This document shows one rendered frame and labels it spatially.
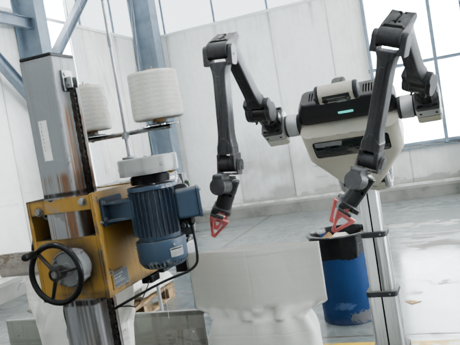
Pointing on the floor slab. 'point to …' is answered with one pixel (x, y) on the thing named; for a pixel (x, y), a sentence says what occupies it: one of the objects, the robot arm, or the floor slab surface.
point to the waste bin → (343, 276)
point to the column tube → (65, 182)
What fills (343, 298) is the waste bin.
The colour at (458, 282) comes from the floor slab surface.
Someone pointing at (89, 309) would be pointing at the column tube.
